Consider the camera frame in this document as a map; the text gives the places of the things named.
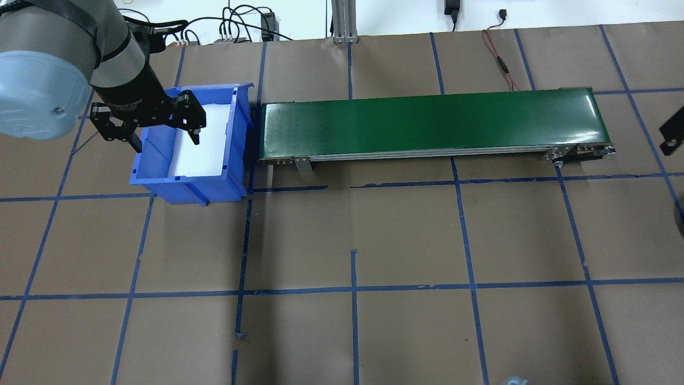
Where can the white foam pad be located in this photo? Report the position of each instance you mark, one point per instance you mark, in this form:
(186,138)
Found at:
(211,155)

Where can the yellow black sensor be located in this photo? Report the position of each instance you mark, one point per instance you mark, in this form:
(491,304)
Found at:
(152,40)

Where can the blue plastic storage bin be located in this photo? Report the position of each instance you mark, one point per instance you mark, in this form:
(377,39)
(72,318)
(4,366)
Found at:
(187,191)

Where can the small circuit board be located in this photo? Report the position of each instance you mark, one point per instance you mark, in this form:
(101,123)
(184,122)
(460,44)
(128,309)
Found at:
(230,38)

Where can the long black adapter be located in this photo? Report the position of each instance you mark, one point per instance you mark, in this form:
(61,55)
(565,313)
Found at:
(269,27)

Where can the green conveyor belt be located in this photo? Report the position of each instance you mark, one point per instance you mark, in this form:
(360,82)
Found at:
(427,123)

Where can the black plug adapter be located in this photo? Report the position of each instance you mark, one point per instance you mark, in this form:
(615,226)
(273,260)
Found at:
(452,8)

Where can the aluminium post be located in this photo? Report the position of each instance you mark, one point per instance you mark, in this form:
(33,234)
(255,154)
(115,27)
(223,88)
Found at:
(344,21)

